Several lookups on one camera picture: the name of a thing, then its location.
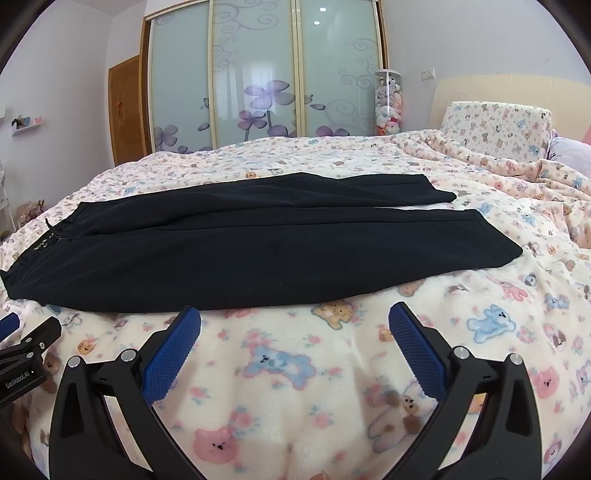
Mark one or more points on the black pants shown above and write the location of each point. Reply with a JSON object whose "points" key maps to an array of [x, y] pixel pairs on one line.
{"points": [[277, 249]]}

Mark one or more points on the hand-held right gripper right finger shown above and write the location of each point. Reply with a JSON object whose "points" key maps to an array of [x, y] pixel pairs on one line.
{"points": [[415, 355]]}

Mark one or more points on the beige bed headboard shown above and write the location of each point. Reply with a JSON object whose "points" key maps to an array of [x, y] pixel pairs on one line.
{"points": [[508, 90]]}

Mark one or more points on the white rack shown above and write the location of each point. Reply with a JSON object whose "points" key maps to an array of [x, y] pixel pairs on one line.
{"points": [[3, 203]]}

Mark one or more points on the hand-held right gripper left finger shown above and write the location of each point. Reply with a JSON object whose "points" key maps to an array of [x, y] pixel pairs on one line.
{"points": [[171, 355]]}

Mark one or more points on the pile of plush toys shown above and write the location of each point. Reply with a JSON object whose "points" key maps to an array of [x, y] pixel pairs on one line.
{"points": [[28, 213]]}

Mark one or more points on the bear printed pillow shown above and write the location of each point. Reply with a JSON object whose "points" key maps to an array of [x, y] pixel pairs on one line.
{"points": [[494, 131]]}

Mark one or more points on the small white wall shelf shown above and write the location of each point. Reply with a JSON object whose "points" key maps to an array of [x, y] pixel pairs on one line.
{"points": [[27, 124]]}

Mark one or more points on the brown wooden door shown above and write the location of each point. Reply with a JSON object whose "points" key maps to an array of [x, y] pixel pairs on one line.
{"points": [[127, 110]]}

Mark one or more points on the clear cylinder of plush toys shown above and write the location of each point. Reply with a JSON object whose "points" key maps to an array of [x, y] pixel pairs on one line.
{"points": [[388, 104]]}

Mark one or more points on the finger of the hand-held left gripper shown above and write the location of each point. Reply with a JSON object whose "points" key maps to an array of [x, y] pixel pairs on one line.
{"points": [[44, 330], [8, 325]]}

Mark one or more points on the frosted glass sliding wardrobe door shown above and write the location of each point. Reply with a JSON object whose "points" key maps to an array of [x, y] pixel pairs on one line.
{"points": [[251, 69]]}

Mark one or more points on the white wall switch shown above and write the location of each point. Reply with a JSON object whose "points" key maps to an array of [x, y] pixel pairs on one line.
{"points": [[429, 74]]}

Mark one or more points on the light purple pillow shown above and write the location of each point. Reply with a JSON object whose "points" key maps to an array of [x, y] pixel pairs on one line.
{"points": [[570, 147]]}

